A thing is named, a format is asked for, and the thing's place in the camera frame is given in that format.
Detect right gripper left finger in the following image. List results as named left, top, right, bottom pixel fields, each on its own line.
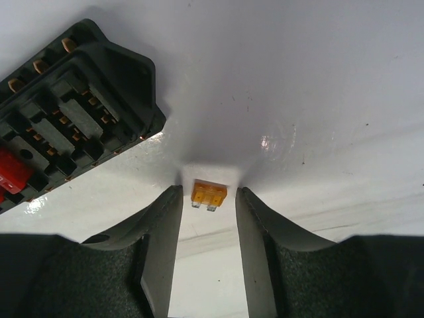
left=1, top=185, right=184, bottom=317

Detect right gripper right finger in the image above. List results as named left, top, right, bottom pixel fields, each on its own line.
left=235, top=187, right=423, bottom=317

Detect orange blade fuse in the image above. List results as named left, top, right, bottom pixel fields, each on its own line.
left=191, top=179, right=228, bottom=212

